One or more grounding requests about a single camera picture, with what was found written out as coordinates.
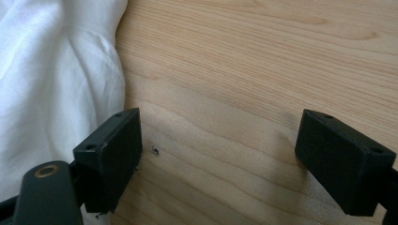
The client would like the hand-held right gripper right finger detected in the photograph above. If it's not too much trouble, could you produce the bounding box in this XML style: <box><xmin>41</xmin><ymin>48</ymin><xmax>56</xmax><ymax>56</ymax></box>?
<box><xmin>294</xmin><ymin>109</ymin><xmax>397</xmax><ymax>218</ymax></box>

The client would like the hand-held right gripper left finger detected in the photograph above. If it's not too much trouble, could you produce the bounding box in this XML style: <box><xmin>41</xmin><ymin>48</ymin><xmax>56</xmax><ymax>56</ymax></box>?
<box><xmin>72</xmin><ymin>107</ymin><xmax>144</xmax><ymax>215</ymax></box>

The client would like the white skirt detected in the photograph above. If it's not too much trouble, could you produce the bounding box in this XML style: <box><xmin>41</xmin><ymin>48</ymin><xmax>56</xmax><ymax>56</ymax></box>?
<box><xmin>0</xmin><ymin>0</ymin><xmax>130</xmax><ymax>203</ymax></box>

